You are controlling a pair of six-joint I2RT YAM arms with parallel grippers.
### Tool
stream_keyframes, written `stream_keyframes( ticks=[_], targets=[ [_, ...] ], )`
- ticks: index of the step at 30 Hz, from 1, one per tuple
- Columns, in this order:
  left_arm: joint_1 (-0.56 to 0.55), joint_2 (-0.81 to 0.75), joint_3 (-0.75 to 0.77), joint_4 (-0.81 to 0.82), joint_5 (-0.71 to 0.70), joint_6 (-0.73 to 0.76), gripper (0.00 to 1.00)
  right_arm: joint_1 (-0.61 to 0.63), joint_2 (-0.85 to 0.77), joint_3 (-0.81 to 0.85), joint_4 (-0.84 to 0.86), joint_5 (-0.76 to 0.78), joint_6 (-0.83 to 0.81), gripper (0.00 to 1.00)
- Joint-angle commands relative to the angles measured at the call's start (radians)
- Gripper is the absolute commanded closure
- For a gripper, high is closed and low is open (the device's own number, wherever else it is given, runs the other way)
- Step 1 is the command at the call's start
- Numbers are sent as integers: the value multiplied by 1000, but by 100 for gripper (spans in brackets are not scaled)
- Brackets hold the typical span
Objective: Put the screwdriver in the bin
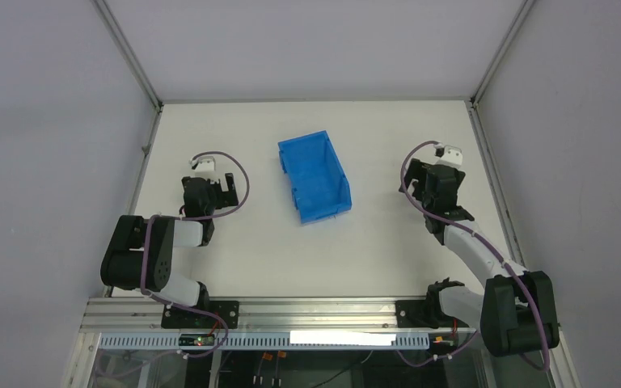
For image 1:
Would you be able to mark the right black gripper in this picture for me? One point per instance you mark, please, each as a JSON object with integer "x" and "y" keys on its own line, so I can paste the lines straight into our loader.
{"x": 434, "y": 171}

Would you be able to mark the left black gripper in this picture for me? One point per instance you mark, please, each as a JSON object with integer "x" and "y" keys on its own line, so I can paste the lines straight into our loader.
{"x": 224, "y": 191}

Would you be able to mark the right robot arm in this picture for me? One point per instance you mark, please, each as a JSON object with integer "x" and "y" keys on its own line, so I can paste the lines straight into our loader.
{"x": 516, "y": 312}

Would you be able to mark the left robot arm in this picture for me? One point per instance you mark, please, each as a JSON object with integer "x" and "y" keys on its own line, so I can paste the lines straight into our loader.
{"x": 140, "y": 252}

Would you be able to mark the blue plastic bin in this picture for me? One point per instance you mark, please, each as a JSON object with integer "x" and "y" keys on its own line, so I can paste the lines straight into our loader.
{"x": 319, "y": 186}

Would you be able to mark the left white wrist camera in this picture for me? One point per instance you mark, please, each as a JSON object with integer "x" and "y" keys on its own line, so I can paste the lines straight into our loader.
{"x": 204, "y": 167}

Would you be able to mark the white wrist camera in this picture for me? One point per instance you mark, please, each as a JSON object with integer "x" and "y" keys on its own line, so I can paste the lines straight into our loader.
{"x": 448, "y": 155}
{"x": 204, "y": 167}

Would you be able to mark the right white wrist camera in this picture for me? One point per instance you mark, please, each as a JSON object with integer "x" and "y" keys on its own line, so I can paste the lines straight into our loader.
{"x": 448, "y": 155}

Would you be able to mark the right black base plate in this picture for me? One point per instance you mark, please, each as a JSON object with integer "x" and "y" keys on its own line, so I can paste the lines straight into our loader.
{"x": 418, "y": 313}

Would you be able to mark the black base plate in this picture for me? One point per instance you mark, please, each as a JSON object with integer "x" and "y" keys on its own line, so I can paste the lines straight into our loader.
{"x": 418, "y": 313}
{"x": 176, "y": 318}

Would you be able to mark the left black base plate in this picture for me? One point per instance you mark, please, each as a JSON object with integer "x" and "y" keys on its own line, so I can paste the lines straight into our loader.
{"x": 176, "y": 318}

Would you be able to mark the slotted grey cable duct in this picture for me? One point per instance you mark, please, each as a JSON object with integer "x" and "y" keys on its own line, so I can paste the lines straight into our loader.
{"x": 292, "y": 340}

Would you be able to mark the aluminium front rail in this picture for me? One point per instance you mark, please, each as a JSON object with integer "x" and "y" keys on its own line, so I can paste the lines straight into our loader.
{"x": 256, "y": 314}

